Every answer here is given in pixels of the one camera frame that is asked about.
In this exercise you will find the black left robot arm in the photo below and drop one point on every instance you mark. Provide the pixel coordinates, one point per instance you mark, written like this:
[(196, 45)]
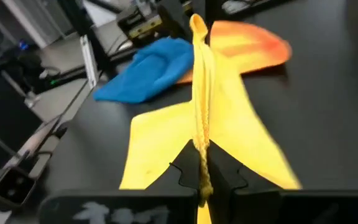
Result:
[(135, 21)]

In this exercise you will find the orange microfiber towel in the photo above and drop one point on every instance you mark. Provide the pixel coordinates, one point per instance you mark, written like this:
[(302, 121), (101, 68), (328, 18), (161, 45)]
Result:
[(253, 46)]

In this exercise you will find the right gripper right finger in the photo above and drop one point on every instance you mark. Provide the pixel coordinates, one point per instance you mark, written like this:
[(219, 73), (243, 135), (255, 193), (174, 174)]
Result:
[(225, 177)]

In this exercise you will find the silver frame bracket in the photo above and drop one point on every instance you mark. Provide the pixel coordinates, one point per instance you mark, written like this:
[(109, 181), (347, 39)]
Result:
[(89, 62)]

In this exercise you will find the yellow microfiber towel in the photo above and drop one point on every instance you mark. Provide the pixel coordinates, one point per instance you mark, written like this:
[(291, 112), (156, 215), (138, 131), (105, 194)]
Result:
[(244, 130)]

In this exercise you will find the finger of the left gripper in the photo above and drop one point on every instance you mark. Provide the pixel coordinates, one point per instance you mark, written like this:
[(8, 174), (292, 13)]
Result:
[(179, 18), (213, 11)]

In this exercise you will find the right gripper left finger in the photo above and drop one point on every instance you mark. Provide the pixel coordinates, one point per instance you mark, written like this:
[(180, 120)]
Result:
[(182, 174)]

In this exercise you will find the blue microfiber towel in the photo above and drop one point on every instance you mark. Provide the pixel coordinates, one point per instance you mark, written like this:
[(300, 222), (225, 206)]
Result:
[(148, 74)]

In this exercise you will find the black table-level camera box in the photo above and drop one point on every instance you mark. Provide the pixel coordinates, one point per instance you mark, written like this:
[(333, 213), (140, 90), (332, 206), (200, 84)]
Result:
[(12, 186)]

